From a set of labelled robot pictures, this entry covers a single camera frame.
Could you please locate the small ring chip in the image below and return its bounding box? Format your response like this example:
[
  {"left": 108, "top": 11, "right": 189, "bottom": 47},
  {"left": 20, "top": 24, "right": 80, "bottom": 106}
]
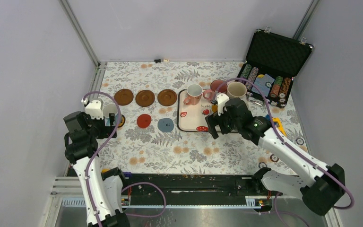
[{"left": 269, "top": 154, "right": 279, "bottom": 163}]

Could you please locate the yellow triangle toy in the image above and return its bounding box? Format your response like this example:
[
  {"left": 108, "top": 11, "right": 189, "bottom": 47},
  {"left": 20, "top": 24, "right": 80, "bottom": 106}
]
[{"left": 273, "top": 118, "right": 286, "bottom": 137}]

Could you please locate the brown wooden coaster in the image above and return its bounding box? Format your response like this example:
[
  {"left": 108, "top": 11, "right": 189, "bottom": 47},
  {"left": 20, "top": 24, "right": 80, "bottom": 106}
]
[
  {"left": 157, "top": 89, "right": 177, "bottom": 106},
  {"left": 114, "top": 89, "right": 134, "bottom": 106},
  {"left": 135, "top": 90, "right": 155, "bottom": 107}
]

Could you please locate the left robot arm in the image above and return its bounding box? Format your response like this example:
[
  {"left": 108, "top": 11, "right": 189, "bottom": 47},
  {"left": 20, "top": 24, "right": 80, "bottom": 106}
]
[{"left": 63, "top": 111, "right": 130, "bottom": 227}]

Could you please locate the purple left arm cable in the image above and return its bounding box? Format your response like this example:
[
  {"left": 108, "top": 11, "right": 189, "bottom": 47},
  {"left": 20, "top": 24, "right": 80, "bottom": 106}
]
[{"left": 81, "top": 91, "right": 167, "bottom": 227}]

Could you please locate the black poker chip case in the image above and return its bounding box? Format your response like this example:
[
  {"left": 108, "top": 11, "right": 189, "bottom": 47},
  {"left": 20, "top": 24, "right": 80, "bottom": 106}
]
[{"left": 237, "top": 29, "right": 314, "bottom": 108}]

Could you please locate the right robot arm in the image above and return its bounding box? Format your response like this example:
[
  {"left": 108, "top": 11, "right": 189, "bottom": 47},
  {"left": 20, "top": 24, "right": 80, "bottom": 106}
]
[{"left": 205, "top": 98, "right": 345, "bottom": 216}]

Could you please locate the floral tablecloth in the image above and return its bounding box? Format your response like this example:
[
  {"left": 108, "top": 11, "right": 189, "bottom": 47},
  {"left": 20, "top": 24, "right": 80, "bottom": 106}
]
[{"left": 98, "top": 62, "right": 293, "bottom": 175}]

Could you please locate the blue card deck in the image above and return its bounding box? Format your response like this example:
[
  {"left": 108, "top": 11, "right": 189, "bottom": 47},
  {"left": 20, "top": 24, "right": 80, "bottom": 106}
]
[{"left": 251, "top": 74, "right": 275, "bottom": 96}]

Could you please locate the orange smiley coaster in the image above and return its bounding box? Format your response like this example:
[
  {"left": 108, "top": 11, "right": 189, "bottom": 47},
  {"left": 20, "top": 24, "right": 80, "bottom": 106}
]
[{"left": 118, "top": 114, "right": 126, "bottom": 128}]

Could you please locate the pink large mug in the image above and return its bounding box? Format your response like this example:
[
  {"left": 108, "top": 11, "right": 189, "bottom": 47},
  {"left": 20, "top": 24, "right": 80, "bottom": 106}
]
[{"left": 202, "top": 79, "right": 227, "bottom": 101}]

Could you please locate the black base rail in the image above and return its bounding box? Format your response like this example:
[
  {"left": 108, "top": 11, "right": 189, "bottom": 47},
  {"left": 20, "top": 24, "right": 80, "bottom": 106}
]
[{"left": 103, "top": 171, "right": 277, "bottom": 208}]

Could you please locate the cream mug rear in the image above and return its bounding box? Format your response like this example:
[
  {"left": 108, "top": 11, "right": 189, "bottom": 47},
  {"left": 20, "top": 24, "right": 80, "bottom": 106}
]
[{"left": 226, "top": 81, "right": 247, "bottom": 101}]

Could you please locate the blue floral mug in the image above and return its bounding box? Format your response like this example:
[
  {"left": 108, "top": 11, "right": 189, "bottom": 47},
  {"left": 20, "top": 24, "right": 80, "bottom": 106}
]
[{"left": 103, "top": 104, "right": 118, "bottom": 127}]

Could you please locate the grey blue coaster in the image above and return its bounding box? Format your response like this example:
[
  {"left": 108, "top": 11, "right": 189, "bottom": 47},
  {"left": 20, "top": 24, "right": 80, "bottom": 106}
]
[{"left": 157, "top": 118, "right": 174, "bottom": 132}]

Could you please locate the pink small mug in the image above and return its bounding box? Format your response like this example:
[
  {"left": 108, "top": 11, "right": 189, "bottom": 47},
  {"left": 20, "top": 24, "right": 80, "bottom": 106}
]
[{"left": 183, "top": 84, "right": 203, "bottom": 105}]

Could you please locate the white strawberry tray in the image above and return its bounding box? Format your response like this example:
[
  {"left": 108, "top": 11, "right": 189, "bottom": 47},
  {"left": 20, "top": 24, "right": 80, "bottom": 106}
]
[{"left": 177, "top": 89, "right": 217, "bottom": 132}]

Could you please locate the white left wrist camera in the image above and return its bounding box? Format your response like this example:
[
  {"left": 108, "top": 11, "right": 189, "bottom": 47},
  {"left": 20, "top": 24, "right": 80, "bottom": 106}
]
[{"left": 81, "top": 98, "right": 104, "bottom": 120}]

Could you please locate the red apple coaster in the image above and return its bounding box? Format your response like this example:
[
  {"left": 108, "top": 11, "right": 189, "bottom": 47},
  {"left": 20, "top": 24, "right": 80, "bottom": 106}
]
[{"left": 137, "top": 114, "right": 152, "bottom": 129}]

